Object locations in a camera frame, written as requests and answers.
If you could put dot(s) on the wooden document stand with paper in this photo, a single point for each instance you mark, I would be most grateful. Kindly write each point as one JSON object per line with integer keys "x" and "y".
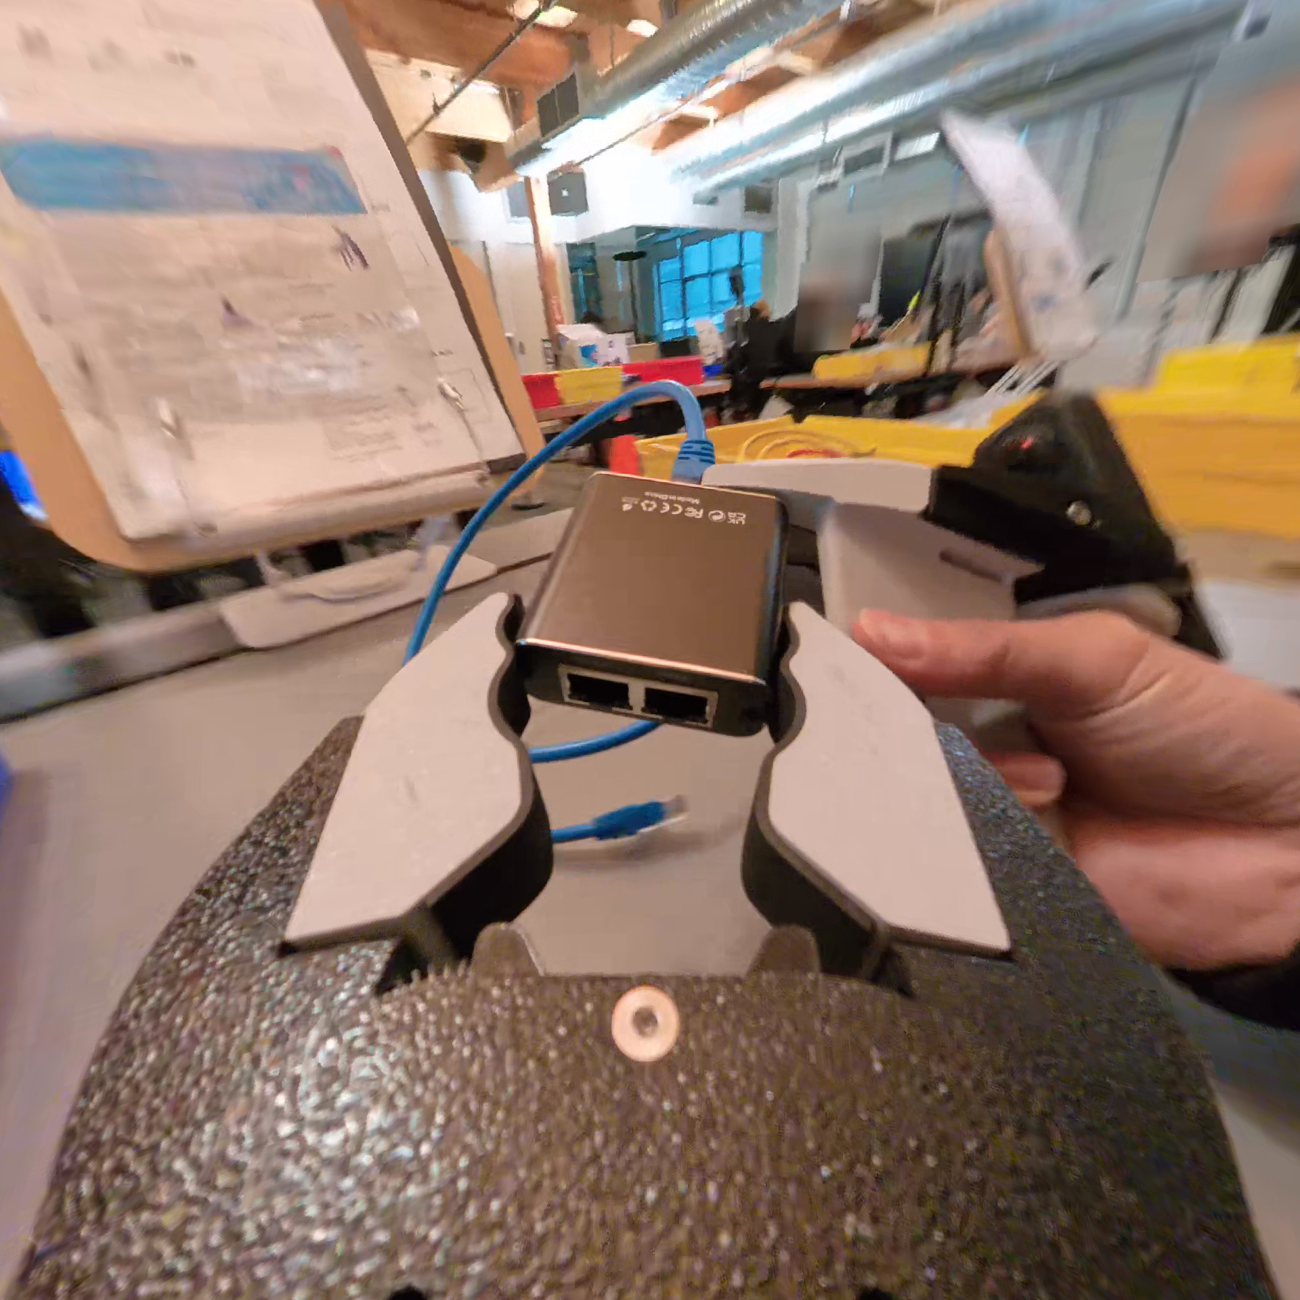
{"x": 234, "y": 303}

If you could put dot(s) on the silver ventilation duct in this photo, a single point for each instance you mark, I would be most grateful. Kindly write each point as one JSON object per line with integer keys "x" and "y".
{"x": 811, "y": 92}

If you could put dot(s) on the yellow storage bin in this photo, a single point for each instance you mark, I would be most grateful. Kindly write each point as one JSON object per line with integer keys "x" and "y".
{"x": 915, "y": 438}

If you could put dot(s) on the black network splitter box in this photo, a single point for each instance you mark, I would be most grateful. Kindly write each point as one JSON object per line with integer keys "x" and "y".
{"x": 661, "y": 580}

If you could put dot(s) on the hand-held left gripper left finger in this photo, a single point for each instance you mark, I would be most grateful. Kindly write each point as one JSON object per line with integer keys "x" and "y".
{"x": 417, "y": 802}

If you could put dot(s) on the grey desk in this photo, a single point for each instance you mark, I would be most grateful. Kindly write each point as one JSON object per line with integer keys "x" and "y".
{"x": 152, "y": 763}

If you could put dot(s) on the person's right hand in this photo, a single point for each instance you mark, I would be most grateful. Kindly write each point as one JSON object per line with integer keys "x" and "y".
{"x": 1167, "y": 794}

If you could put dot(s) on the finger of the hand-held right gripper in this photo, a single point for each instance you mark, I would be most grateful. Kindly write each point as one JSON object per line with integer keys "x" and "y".
{"x": 904, "y": 562}
{"x": 842, "y": 482}

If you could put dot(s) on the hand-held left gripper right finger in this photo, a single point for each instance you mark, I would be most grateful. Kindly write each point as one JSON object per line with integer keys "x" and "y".
{"x": 875, "y": 802}

